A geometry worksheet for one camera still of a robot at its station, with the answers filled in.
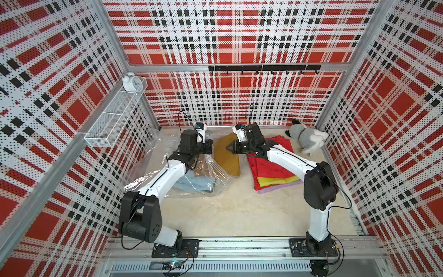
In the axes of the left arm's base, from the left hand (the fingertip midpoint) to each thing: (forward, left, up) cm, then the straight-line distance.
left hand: (215, 140), depth 86 cm
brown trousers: (-9, -7, -5) cm, 12 cm away
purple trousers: (-18, -30, -18) cm, 40 cm away
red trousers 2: (-9, -25, -12) cm, 30 cm away
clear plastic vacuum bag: (-15, +5, -10) cm, 18 cm away
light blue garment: (-17, +12, -11) cm, 23 cm away
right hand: (-2, -8, -2) cm, 8 cm away
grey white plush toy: (+11, -55, -12) cm, 57 cm away
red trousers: (+9, -39, -13) cm, 42 cm away
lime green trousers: (-15, -26, -15) cm, 34 cm away
